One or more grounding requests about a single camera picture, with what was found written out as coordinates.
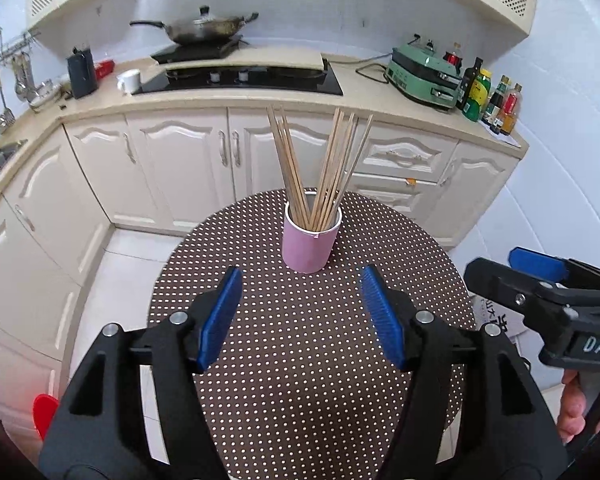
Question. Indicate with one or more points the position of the hanging metal ladle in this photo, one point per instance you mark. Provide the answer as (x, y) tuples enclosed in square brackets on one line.
[(2, 117)]

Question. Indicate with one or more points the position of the dark soy sauce bottle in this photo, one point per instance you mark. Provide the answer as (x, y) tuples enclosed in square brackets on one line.
[(495, 102)]

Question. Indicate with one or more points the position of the black wok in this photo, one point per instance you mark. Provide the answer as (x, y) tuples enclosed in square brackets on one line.
[(205, 35)]

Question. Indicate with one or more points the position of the white printed bag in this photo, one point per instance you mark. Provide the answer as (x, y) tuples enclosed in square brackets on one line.
[(495, 320)]

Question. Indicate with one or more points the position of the red box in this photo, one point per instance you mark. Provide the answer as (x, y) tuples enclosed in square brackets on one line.
[(105, 67)]

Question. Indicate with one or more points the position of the wall outlet with plugs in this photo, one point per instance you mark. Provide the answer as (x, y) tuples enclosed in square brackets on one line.
[(422, 40)]

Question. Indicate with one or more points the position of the person's right hand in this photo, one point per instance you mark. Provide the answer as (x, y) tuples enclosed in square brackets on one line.
[(572, 405)]

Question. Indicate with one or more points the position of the black induction cooker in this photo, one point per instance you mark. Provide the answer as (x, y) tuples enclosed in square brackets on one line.
[(195, 53)]

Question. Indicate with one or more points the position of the brown polka dot tablecloth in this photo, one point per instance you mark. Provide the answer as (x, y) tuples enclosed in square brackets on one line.
[(305, 360)]

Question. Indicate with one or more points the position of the beige board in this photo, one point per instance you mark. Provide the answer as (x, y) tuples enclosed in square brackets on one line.
[(270, 57)]

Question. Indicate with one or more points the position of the large cream drawer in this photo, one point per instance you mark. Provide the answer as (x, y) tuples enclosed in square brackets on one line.
[(402, 152)]

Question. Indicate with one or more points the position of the red plastic object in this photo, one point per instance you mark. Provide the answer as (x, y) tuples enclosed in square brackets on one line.
[(45, 410)]

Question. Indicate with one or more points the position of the hanging metal spoon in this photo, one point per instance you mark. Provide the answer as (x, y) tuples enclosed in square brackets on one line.
[(25, 85)]

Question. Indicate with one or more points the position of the steel sink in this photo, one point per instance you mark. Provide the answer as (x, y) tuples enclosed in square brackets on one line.
[(2, 152)]

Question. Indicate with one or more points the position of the red orange sauce bottle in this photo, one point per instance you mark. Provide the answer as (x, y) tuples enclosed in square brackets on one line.
[(510, 112)]

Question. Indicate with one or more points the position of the green bottle yellow cap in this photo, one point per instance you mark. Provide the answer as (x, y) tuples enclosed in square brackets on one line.
[(480, 97)]

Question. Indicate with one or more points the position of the black canister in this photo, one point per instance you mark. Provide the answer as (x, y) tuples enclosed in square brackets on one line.
[(82, 75)]

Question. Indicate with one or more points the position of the bunch of wooden chopsticks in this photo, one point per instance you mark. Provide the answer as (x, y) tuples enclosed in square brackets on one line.
[(300, 210)]

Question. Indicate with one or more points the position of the white mug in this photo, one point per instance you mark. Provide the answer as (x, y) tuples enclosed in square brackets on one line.
[(129, 81)]

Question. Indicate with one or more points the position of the small cream drawer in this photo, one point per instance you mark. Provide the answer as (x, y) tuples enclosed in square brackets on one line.
[(390, 192)]

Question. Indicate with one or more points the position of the black glass gas hob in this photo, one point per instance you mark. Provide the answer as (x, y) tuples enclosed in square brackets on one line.
[(260, 82)]

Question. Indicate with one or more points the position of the stack of bowls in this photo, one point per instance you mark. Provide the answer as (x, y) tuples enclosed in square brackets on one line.
[(45, 94)]

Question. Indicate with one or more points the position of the pink cup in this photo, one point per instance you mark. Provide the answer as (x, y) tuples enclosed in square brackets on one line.
[(305, 250)]

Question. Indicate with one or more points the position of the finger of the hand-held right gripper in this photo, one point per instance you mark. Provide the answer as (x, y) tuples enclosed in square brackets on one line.
[(485, 280), (535, 262)]

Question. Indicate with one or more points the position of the white tray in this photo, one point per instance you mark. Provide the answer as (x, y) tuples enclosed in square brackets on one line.
[(512, 139)]

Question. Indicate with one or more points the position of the dark olive oil bottle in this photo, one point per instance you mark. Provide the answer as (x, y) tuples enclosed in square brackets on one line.
[(471, 82)]

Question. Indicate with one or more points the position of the green electric cooker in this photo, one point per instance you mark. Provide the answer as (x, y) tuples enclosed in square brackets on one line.
[(420, 75)]

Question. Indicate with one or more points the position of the dark bottle red label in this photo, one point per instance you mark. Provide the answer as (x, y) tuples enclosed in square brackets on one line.
[(452, 58)]

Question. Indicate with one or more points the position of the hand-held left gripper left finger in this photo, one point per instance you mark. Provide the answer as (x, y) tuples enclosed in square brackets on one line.
[(222, 320)]

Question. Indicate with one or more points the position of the glass wok lid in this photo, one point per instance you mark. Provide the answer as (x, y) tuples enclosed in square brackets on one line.
[(205, 22)]

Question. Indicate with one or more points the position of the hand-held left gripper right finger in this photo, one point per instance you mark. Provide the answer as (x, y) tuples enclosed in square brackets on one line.
[(380, 320)]

